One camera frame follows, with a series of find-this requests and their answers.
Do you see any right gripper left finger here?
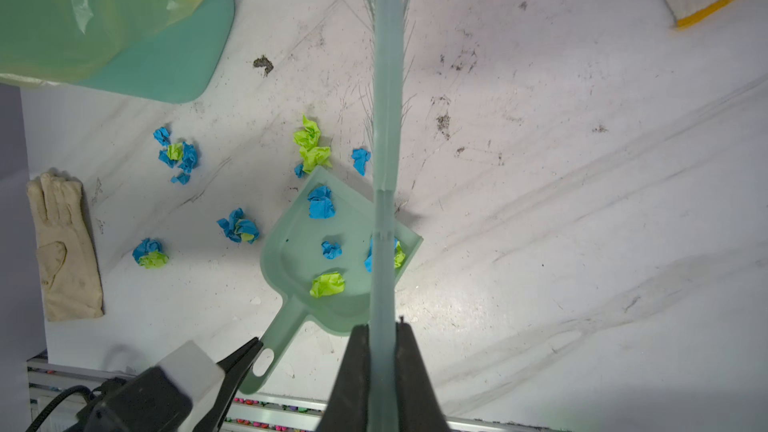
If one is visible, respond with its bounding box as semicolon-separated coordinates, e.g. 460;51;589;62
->
316;325;371;432

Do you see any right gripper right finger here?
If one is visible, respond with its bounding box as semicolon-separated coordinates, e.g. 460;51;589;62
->
395;320;450;432

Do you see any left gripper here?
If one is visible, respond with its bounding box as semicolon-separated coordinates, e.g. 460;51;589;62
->
77;337;263;432

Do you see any green plastic dustpan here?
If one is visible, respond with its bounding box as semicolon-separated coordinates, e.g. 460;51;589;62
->
238;166;424;396

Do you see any green hand brush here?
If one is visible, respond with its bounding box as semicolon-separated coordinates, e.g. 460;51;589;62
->
366;0;407;431

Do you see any small lime scrap front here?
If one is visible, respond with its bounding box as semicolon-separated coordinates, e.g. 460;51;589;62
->
310;272;345;298

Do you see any blue scrap centre left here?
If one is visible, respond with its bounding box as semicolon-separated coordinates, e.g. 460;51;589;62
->
217;208;260;244

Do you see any blue green scrap left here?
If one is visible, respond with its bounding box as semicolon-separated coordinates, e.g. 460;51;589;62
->
132;238;169;270

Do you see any tiny blue scrap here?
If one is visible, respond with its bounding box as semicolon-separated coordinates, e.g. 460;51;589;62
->
321;241;343;260

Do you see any blue scrap pile right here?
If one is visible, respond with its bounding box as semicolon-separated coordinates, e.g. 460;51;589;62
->
364;236;408;274

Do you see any blue scrap front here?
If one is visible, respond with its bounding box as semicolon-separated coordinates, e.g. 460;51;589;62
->
307;185;336;220

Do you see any beige work glove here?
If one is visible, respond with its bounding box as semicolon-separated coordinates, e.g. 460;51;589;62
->
26;172;104;322

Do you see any blue green scrap cluster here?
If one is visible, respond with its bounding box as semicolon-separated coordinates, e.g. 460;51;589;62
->
153;127;199;185

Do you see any lime green scrap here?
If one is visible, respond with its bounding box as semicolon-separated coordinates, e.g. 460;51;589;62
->
293;115;332;178

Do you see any blue scrap by brush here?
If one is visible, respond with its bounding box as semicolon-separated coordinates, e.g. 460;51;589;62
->
351;148;371;176

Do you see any green trash bin with bag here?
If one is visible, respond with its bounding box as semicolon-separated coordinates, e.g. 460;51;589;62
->
1;0;235;104

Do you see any aluminium front rail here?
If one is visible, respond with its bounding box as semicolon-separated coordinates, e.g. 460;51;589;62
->
26;356;541;432

